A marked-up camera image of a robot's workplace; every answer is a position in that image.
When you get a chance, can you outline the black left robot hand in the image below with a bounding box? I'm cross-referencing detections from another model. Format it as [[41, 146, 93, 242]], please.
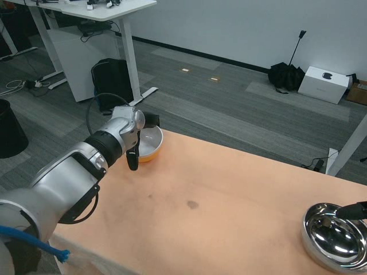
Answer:
[[126, 112, 161, 172]]

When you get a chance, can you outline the white floor power strip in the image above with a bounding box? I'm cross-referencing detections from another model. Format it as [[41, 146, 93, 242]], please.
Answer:
[[24, 80, 52, 90]]

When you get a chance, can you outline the white standing desk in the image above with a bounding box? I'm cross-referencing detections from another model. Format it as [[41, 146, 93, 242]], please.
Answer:
[[0, 0, 68, 90], [38, 0, 158, 106]]

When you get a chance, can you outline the black folded umbrella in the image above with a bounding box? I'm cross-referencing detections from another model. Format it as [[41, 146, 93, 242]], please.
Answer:
[[268, 30, 307, 95]]

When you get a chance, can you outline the brown cardboard box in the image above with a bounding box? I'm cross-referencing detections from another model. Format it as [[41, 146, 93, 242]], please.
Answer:
[[346, 80, 367, 106]]

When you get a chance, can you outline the black waste bin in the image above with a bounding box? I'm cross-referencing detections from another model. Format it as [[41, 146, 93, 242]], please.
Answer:
[[0, 99, 29, 159]]

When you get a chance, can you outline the white side table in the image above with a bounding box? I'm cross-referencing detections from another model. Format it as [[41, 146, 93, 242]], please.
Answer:
[[325, 114, 367, 177]]

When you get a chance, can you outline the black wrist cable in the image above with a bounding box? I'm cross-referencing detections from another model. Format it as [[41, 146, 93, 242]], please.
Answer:
[[87, 93, 135, 139]]

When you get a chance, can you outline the white and orange plastic bowl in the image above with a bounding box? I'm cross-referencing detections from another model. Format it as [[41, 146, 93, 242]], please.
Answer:
[[136, 126, 164, 163]]

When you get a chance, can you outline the shiny steel bowl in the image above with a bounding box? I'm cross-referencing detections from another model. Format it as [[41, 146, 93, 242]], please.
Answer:
[[300, 202, 367, 273]]

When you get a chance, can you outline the white box with black logo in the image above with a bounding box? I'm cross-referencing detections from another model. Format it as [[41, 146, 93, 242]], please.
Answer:
[[297, 66, 353, 104]]

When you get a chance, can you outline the black power adapter with cable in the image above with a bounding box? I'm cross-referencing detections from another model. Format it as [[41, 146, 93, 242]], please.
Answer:
[[300, 158, 325, 172]]

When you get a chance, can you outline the black backpack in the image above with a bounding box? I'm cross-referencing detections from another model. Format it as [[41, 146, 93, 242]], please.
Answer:
[[91, 58, 134, 114]]

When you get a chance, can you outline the black cable tray with cables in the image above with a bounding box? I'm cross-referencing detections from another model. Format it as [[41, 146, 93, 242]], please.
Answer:
[[77, 21, 113, 37]]

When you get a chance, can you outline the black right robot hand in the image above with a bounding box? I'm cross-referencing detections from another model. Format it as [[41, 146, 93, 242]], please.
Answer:
[[335, 201, 367, 221]]

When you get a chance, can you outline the small black robot device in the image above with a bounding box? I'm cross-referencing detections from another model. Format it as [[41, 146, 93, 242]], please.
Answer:
[[85, 0, 121, 10]]

